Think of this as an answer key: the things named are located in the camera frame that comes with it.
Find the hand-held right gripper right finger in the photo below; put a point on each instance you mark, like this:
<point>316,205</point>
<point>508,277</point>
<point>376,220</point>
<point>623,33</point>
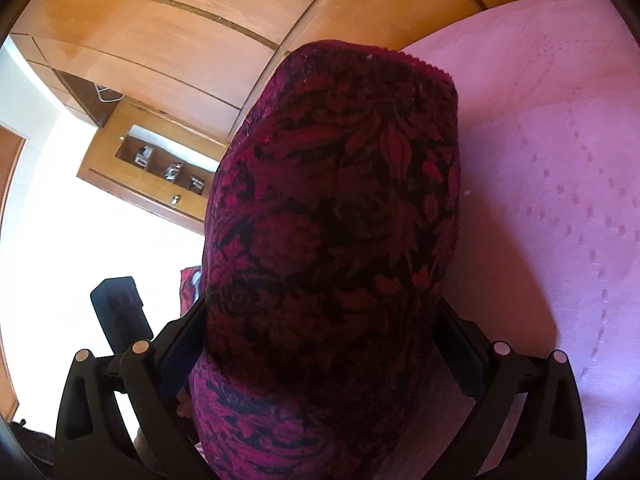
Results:
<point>466,360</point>

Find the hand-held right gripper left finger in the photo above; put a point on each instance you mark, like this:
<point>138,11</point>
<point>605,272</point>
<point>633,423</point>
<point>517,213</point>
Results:
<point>176,360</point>

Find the red floral knit sweater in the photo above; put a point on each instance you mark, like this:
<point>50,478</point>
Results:
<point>330,260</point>

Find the small dark object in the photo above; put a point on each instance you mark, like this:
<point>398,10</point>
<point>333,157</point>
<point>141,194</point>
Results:
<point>173,171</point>
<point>196,184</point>
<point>144,155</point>

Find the pink quilted bedspread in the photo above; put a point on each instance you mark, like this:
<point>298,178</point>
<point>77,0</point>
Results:
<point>540,200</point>

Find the wooden door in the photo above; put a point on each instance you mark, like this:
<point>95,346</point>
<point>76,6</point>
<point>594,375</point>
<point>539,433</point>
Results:
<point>10,170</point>

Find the wooden headboard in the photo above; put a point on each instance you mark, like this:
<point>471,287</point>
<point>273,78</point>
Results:
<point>210,35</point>

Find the wooden wall shelf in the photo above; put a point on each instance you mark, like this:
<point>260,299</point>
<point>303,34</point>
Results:
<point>150,160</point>

